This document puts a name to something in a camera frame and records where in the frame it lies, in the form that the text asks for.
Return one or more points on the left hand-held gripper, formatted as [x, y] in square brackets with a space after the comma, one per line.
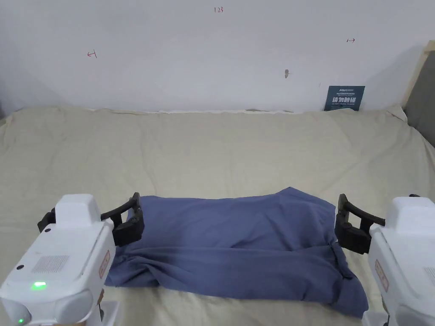
[61, 244]

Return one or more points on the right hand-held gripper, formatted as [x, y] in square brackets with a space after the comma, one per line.
[407, 258]

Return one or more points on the dark blue garment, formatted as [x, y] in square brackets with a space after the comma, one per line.
[221, 237]

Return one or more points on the bed with beige sheet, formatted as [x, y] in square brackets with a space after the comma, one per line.
[204, 152]

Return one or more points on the dark blue sign card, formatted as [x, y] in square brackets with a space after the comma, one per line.
[345, 98]

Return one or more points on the grey padded headboard, wooden frame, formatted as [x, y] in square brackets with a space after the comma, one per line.
[423, 102]

